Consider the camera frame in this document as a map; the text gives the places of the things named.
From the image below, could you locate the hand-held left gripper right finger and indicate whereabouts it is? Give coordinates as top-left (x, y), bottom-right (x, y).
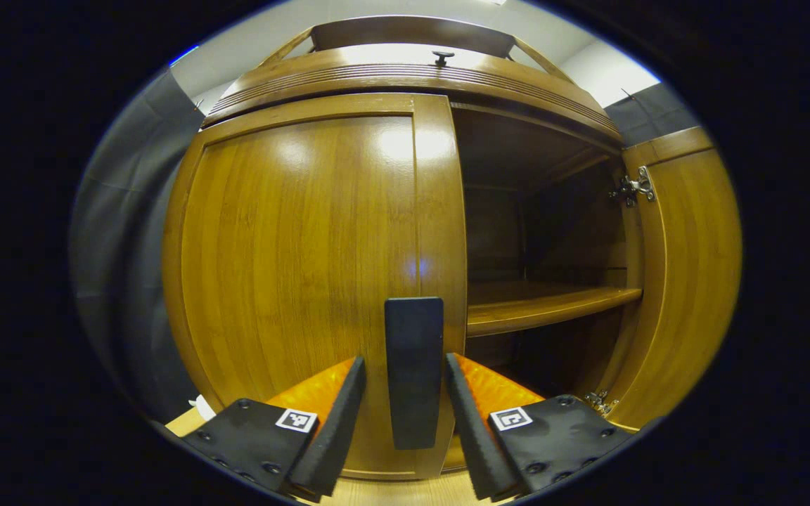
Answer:
top-left (445, 353), bottom-right (634, 501)

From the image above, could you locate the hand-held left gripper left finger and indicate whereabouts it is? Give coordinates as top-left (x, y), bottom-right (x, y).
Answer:
top-left (180, 355), bottom-right (367, 501)

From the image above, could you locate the black door handle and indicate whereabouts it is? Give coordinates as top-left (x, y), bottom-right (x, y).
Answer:
top-left (385, 297), bottom-right (444, 450)

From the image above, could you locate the wooden shoe cabinet door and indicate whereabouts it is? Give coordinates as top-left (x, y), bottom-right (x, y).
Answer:
top-left (162, 93), bottom-right (469, 481)
top-left (598, 126), bottom-right (743, 431)

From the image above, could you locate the wooden double-door shoe cabinet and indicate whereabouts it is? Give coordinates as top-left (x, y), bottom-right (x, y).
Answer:
top-left (162, 15), bottom-right (743, 482)

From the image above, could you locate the wooden cabinet shelf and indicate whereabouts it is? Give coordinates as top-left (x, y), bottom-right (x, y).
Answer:
top-left (466, 281), bottom-right (643, 338)

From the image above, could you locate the black backdrop cloth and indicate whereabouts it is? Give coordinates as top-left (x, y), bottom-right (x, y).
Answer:
top-left (71, 67), bottom-right (701, 422)

